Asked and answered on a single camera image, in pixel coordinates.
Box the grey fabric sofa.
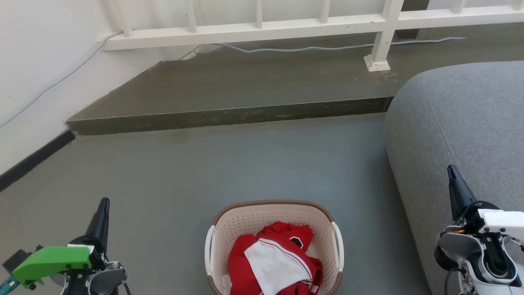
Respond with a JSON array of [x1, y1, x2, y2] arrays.
[[384, 61, 524, 295]]

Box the white wooden railing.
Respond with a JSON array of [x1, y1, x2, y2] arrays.
[[98, 0, 524, 73]]

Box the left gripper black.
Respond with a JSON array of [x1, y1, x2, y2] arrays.
[[67, 197, 111, 270]]

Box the red and white garment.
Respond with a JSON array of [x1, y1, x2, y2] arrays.
[[227, 221, 324, 295]]

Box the raised grey concrete step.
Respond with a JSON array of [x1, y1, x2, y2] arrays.
[[65, 23, 524, 136]]

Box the black wall baseboard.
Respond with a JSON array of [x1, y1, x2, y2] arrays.
[[0, 129, 77, 193]]

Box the beige plastic laundry basket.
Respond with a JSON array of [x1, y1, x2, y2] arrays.
[[204, 200, 345, 295]]

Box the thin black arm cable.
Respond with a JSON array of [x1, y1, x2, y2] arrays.
[[444, 266, 464, 295]]

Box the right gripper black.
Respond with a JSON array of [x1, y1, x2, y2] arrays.
[[447, 165, 500, 235]]

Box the thin grey cable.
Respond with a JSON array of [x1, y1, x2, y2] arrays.
[[0, 31, 467, 130]]

